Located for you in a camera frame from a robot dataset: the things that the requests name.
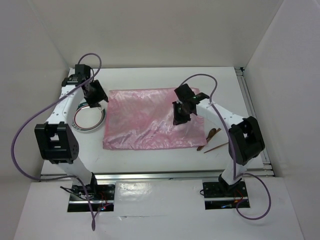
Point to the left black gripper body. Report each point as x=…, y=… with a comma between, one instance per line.
x=96, y=93

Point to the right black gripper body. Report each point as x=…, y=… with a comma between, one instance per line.
x=181, y=115

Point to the white plate with coloured rim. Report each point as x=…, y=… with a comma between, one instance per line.
x=87, y=119

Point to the pink satin rose cloth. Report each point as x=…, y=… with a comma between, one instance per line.
x=142, y=119

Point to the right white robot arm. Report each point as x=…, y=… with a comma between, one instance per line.
x=245, y=141

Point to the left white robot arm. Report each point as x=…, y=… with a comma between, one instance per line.
x=56, y=141

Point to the wooden knife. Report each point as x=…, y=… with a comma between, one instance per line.
x=218, y=130

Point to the front aluminium rail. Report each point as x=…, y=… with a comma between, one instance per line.
x=167, y=175

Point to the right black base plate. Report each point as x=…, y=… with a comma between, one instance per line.
x=216, y=199

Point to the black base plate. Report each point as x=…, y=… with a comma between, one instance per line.
x=102, y=200
x=216, y=199

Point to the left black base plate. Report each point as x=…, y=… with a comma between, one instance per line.
x=102, y=200

